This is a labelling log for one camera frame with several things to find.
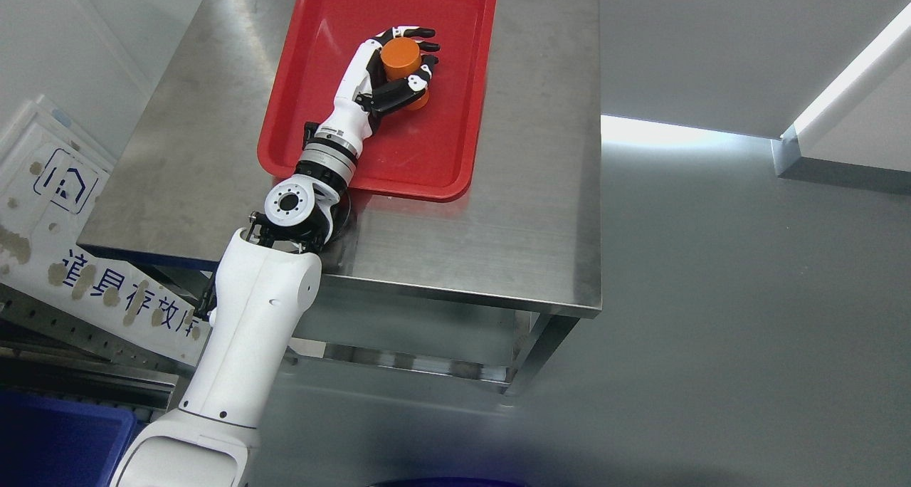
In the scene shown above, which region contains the blue bin upper left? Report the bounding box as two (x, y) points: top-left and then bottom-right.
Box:
(1, 391), (139, 486)

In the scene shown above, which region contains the metal shelf rack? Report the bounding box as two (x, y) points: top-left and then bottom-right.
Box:
(1, 286), (192, 412)

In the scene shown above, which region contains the red plastic tray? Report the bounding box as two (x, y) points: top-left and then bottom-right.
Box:
(257, 0), (497, 202)

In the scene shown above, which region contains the white sign with blue text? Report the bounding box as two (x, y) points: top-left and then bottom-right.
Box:
(1, 95), (209, 367)

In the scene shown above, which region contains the orange cylindrical capacitor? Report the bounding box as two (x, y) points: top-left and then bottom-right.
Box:
(380, 37), (424, 89)

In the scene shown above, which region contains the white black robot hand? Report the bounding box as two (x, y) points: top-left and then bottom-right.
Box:
(307, 26), (441, 150)

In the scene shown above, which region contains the stainless steel table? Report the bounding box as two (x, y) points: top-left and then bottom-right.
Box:
(78, 0), (602, 395)

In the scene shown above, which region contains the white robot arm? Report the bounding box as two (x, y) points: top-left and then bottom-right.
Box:
(110, 126), (362, 486)

